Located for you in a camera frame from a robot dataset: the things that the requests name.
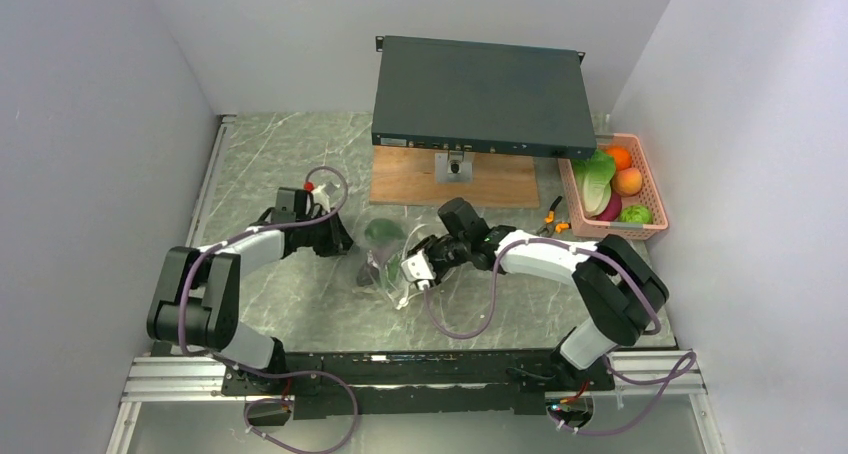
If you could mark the wooden board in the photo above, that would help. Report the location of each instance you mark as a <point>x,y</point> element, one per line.
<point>420,177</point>

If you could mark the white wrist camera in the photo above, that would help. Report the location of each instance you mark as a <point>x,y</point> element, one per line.
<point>322,194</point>
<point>418,271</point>

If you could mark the dark green fake avocado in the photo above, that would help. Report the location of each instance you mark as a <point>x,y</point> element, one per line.
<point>383,231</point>

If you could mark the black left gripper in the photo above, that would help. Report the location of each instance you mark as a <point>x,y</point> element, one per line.
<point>339,241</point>

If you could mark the dark network switch box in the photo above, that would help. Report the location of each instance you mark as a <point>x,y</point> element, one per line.
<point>476,97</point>

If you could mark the orange handled pliers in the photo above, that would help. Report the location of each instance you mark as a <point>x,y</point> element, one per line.
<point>552,225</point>

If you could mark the grey metal bracket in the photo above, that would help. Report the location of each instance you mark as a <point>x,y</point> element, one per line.
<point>454,167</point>

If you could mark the orange fake peach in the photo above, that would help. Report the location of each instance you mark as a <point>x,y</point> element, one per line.
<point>628,182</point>

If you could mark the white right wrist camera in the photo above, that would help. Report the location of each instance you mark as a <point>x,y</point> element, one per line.
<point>418,271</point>

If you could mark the green fake leafy vegetable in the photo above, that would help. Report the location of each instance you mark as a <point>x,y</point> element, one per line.
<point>593,177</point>

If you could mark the orange fake fruit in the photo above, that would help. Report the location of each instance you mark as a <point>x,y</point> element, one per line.
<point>621,157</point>

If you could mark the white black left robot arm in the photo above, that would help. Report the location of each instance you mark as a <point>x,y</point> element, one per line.
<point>197,296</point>

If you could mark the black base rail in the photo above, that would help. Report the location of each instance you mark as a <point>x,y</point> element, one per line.
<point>520,381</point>

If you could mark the green fake lime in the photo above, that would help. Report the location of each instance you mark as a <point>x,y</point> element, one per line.
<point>636,214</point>

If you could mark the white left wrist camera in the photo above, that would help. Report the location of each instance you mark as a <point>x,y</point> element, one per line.
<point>322,194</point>

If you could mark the purple fake sweet potato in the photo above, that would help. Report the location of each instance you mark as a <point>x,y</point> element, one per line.
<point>612,210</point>

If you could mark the polka dot zip top bag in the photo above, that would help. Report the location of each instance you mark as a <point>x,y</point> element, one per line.
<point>380,274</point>

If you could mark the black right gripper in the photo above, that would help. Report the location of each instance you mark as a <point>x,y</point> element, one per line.
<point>425,244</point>

